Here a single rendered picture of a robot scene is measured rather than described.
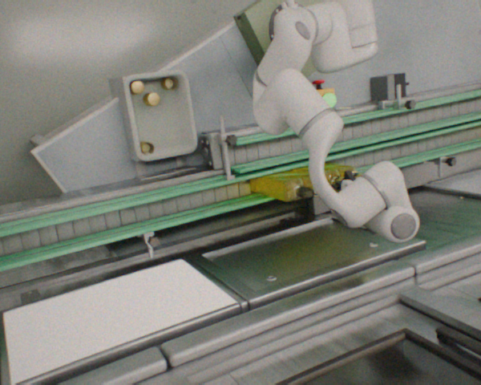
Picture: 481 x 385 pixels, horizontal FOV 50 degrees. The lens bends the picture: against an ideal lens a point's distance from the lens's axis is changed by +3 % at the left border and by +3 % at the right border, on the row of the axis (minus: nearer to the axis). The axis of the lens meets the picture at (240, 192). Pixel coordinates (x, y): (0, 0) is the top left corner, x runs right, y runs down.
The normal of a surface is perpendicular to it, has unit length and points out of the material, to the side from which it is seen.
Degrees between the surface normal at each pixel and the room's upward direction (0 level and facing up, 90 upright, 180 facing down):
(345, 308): 90
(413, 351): 90
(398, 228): 17
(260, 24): 2
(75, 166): 0
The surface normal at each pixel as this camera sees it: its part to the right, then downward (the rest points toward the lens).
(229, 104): 0.46, 0.15
